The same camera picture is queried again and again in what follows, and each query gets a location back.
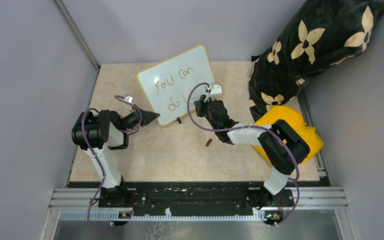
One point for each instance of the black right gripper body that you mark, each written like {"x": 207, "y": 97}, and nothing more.
{"x": 203, "y": 111}

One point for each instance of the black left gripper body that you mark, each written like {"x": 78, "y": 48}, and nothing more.
{"x": 131, "y": 120}

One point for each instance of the red marker cap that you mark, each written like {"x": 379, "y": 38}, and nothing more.
{"x": 208, "y": 142}

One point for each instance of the yellow framed whiteboard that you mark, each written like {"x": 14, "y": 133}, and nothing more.
{"x": 167, "y": 84}

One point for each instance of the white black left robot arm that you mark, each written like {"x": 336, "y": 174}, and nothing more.
{"x": 99, "y": 134}

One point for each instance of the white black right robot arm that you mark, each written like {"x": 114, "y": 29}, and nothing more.
{"x": 283, "y": 146}

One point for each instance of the yellow cloth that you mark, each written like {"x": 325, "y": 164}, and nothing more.
{"x": 296, "y": 121}

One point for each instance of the black floral pillow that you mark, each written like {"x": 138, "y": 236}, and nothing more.
{"x": 321, "y": 34}

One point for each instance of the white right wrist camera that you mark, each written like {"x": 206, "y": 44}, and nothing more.
{"x": 213, "y": 92}

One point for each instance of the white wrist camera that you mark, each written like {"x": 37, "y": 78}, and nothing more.
{"x": 127, "y": 99}
{"x": 213, "y": 92}

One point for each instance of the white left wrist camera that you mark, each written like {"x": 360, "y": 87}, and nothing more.
{"x": 127, "y": 99}

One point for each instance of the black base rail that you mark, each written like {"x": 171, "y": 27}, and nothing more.
{"x": 182, "y": 199}

